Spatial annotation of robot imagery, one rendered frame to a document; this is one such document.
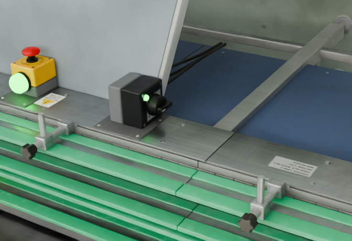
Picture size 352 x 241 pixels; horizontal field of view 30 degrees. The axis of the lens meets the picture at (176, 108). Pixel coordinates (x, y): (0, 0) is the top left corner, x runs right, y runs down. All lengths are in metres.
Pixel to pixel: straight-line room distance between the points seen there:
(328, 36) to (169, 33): 0.62
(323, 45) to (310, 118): 0.39
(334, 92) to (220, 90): 0.26
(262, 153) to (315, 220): 0.19
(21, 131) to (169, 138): 0.32
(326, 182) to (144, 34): 0.46
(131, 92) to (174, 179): 0.21
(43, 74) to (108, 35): 0.19
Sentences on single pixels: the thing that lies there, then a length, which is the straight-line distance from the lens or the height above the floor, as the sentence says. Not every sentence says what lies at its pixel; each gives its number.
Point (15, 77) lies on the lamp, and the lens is 1.46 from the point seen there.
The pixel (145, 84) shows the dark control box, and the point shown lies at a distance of 1.30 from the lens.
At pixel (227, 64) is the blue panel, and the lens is 1.64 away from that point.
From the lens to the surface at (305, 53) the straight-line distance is 1.67.
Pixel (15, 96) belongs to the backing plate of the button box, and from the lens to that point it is 1.50.
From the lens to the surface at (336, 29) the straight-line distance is 1.85.
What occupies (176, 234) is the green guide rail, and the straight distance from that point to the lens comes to 1.20.
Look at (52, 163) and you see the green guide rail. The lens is 1.40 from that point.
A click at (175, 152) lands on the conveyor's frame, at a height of 0.88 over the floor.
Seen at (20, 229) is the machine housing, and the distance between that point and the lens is 1.61.
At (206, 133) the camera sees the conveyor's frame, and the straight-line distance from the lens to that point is 1.28.
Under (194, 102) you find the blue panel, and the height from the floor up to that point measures 0.64.
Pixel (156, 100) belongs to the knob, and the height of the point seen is 0.81.
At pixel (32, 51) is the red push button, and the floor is 0.80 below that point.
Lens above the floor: 1.76
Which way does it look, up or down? 49 degrees down
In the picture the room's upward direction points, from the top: 128 degrees counter-clockwise
